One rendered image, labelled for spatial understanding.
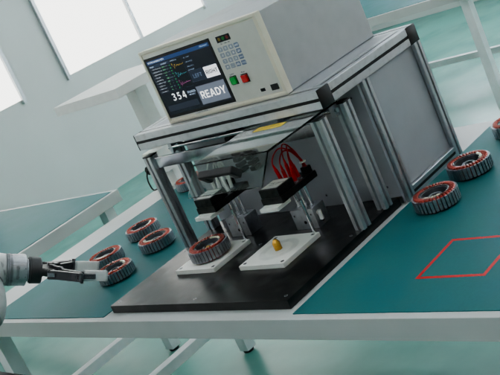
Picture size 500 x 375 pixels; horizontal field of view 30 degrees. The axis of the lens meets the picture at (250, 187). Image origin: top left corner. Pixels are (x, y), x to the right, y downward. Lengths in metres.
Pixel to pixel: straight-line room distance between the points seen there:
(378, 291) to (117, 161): 6.08
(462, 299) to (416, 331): 0.10
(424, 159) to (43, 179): 5.32
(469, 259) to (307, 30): 0.73
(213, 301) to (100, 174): 5.63
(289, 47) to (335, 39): 0.18
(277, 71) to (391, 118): 0.32
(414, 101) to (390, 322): 0.78
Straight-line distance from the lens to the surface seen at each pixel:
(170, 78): 2.42
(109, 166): 7.80
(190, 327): 2.19
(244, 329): 2.06
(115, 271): 2.68
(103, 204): 3.86
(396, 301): 1.82
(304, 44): 2.26
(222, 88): 2.31
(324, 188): 2.42
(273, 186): 2.25
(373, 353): 3.35
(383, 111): 2.28
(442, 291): 1.80
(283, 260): 2.17
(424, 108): 2.42
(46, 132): 7.51
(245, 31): 2.19
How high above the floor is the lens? 1.50
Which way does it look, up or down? 14 degrees down
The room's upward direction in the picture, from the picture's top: 24 degrees counter-clockwise
